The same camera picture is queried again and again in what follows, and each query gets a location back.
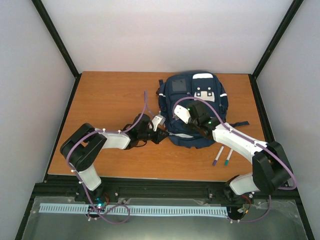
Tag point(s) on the black frame post left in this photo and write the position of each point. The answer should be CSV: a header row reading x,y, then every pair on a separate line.
x,y
46,19

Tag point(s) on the navy blue student backpack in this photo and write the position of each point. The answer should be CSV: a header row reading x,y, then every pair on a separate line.
x,y
199,84

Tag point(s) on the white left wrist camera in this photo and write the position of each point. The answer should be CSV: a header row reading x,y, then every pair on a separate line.
x,y
158,120

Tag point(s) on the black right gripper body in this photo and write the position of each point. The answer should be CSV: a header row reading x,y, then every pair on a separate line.
x,y
195,123

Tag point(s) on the black frame post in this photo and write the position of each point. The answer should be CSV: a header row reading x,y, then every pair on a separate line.
x,y
281,29
46,19

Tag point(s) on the green capped white marker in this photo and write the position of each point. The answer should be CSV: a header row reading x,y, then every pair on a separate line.
x,y
228,157

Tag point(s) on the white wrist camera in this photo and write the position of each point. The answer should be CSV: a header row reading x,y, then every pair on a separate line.
x,y
182,113
158,120

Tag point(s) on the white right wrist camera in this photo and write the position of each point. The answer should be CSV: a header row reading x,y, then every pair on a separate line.
x,y
182,113

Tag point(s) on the purple capped white marker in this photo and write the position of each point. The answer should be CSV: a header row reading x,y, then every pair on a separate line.
x,y
218,155

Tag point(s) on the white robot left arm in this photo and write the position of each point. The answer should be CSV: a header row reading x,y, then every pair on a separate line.
x,y
82,148

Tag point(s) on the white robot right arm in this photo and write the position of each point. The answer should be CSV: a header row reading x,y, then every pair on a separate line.
x,y
270,166

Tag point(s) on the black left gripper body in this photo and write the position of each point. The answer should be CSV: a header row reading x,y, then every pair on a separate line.
x,y
142,136

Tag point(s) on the light blue slotted cable duct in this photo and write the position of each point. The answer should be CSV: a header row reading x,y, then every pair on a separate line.
x,y
136,210

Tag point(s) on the black frame post right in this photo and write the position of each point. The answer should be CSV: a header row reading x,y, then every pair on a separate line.
x,y
281,29

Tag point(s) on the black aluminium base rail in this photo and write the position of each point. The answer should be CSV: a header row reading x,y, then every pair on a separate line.
x,y
113,189

